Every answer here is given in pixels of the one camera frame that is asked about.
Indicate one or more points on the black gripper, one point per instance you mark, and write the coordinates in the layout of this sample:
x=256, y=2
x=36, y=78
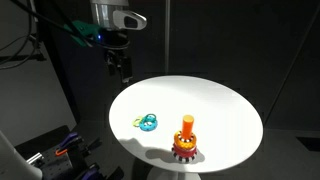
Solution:
x=115, y=57

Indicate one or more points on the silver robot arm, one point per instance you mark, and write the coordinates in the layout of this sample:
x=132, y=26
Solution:
x=114, y=19

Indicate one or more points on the white round table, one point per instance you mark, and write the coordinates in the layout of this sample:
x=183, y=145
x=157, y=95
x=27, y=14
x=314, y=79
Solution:
x=145, y=116

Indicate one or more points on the purple clamp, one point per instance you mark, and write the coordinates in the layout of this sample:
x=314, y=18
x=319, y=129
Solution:
x=67, y=143

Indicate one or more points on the green wrist camera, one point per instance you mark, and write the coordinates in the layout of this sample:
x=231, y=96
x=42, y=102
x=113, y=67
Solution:
x=90, y=31

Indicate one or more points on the orange ring holder peg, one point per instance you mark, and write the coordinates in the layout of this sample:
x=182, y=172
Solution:
x=187, y=126

